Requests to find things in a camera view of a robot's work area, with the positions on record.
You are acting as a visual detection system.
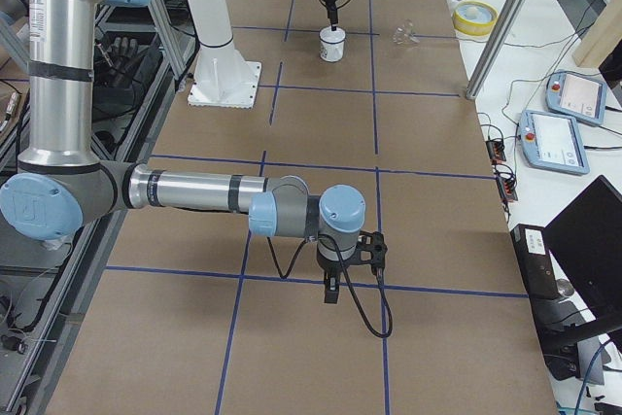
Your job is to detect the teach pendant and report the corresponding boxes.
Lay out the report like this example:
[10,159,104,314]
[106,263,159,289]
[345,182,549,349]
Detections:
[545,70,606,126]
[518,110,590,175]

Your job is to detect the far teach pendant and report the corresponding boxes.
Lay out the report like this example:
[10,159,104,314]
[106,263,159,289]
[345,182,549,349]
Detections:
[545,70,606,126]

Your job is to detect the yellow tape roll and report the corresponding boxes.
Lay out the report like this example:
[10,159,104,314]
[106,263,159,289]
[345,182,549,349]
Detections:
[452,0,499,37]

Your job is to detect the white pedestal column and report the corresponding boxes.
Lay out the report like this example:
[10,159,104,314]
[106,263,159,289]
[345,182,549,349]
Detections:
[188,0,261,109]

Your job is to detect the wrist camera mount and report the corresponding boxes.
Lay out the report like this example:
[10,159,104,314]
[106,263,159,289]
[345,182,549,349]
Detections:
[351,231,388,277]

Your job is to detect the black laptop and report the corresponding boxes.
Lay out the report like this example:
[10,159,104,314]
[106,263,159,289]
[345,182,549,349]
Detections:
[543,175,621,316]

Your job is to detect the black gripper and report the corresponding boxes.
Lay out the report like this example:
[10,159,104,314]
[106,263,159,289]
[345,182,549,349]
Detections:
[318,255,347,304]
[322,0,338,31]

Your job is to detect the near teach pendant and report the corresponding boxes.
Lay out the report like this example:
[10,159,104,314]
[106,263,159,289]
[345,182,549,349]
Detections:
[518,110,590,175]

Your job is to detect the black box device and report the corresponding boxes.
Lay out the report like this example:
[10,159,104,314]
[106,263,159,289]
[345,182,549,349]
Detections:
[510,224,560,300]

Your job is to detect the aluminium frame post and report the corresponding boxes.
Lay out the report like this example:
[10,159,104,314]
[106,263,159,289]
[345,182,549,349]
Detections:
[466,0,526,100]

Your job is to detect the brown table paper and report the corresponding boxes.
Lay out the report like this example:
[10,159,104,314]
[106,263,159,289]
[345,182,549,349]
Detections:
[47,0,556,414]

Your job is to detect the white enamel mug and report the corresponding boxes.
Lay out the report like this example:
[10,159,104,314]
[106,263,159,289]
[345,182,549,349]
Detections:
[320,39,345,63]

